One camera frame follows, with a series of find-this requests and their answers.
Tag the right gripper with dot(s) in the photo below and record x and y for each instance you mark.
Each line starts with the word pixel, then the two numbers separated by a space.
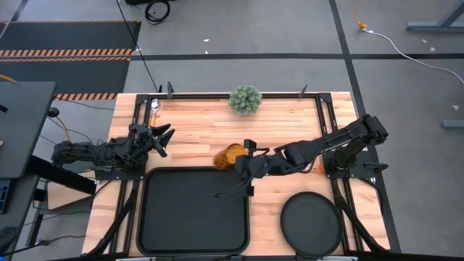
pixel 266 165

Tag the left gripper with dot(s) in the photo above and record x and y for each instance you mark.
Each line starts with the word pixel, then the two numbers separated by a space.
pixel 143 141

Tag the amber faceted cup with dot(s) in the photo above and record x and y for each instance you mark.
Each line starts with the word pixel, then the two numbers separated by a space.
pixel 224 157

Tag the black rectangular tray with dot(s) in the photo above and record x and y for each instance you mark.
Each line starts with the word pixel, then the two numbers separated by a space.
pixel 192 214

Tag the black round plate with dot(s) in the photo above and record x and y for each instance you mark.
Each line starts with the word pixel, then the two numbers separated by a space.
pixel 311 224

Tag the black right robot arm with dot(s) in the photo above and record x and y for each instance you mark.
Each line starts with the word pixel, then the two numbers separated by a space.
pixel 340 139

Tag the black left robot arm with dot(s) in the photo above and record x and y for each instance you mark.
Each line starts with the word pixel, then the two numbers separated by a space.
pixel 83 150

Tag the black table clamp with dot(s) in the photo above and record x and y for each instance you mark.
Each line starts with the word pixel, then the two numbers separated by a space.
pixel 169 90

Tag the green artificial potted plant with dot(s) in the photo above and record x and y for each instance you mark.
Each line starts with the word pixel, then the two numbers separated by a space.
pixel 245 100

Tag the black round object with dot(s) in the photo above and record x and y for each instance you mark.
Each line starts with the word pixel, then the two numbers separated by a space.
pixel 53 112

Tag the black desk top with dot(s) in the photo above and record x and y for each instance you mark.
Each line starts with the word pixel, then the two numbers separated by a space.
pixel 25 127

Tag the black hazard-striped floor mat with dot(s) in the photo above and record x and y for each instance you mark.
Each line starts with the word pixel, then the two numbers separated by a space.
pixel 65 36

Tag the dark grey side desk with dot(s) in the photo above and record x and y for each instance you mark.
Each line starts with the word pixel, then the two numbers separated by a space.
pixel 18 217

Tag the grey metal table foot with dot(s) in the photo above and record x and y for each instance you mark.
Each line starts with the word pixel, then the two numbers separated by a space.
pixel 453 124
pixel 435 26

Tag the black aluminium table frame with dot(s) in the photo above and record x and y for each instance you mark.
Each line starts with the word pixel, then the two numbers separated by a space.
pixel 203 96

